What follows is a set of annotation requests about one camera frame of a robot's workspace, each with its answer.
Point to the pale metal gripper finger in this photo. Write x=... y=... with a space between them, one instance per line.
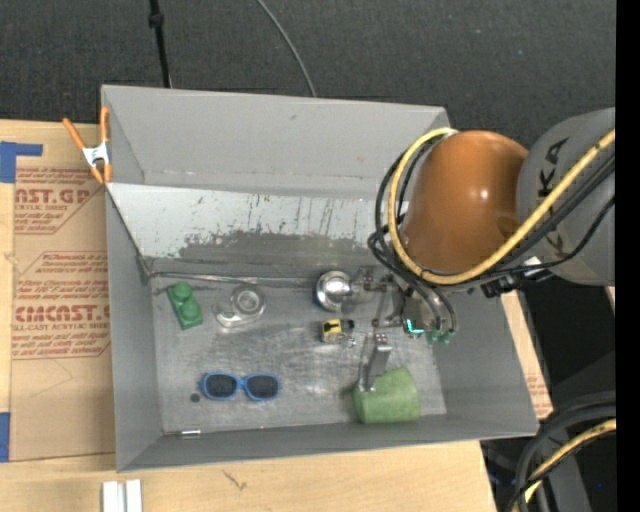
x=365 y=285
x=374 y=365

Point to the shiny silver ball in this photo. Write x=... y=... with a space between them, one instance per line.
x=334 y=289

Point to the green cup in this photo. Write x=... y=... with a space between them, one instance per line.
x=390 y=397

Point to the yellow and black tape measure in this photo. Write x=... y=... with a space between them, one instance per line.
x=334 y=330

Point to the grey metal bin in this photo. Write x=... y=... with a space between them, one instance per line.
x=300 y=350

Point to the clear glass object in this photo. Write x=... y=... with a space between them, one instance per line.
x=242 y=305

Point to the blue sunglasses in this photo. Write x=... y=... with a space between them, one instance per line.
x=240 y=386

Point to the green toy brick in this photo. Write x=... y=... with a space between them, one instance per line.
x=184 y=306

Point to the brown cardboard board red print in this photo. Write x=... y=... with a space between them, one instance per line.
x=55 y=300

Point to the black cylinder on white bracket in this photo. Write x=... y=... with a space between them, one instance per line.
x=500 y=287

